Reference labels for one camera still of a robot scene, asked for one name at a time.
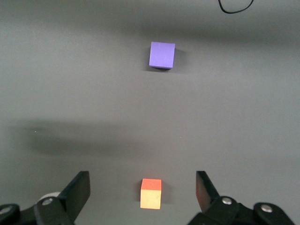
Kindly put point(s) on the dark grey table cover sheet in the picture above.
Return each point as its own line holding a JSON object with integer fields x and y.
{"x": 93, "y": 93}

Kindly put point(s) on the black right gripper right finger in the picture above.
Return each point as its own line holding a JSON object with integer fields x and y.
{"x": 211, "y": 204}

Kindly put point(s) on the purple cube block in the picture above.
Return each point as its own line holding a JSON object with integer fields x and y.
{"x": 162, "y": 55}

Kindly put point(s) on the orange cube block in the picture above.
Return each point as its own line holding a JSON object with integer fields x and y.
{"x": 151, "y": 195}

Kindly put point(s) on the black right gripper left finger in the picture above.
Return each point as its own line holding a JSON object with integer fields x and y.
{"x": 70, "y": 201}

